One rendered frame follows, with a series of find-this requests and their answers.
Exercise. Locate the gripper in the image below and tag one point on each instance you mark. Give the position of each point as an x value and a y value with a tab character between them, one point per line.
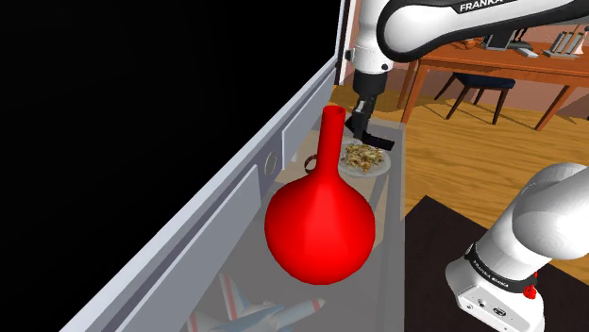
371	84

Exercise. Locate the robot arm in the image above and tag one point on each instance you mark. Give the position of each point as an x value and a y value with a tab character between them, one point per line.
543	216

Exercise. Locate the brown crumbly food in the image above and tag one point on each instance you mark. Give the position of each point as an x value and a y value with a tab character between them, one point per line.
362	157

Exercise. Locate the white plate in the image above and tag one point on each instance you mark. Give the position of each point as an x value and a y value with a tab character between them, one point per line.
380	169

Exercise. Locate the red round long-necked vase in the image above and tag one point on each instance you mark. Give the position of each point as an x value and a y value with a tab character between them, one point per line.
320	230

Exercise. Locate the dark blue wooden chair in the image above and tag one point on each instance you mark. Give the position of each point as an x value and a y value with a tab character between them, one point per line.
483	82

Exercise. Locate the wooden table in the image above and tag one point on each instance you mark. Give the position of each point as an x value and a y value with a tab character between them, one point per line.
501	62

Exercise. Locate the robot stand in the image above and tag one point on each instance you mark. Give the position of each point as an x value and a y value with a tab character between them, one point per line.
428	276

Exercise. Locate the grey desk with drawers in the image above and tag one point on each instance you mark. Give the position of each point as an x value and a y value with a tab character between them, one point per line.
207	239

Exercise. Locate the white toy plane red stripes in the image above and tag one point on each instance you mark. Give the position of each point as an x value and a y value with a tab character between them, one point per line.
271	315

